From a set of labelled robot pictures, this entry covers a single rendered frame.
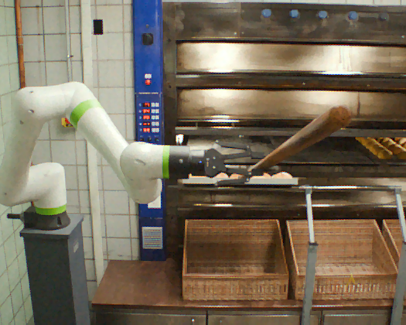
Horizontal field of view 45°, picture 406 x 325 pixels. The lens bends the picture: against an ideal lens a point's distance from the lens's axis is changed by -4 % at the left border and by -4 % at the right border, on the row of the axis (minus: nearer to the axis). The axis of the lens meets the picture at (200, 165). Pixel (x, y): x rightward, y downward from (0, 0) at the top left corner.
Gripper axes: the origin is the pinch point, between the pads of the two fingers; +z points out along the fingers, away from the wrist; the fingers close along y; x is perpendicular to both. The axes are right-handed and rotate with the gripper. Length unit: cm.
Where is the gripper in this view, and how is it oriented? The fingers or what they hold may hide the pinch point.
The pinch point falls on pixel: (264, 163)
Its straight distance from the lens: 140.0
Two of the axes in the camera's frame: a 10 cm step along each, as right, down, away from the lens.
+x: -0.1, -0.7, -10.0
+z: 10.0, 0.2, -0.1
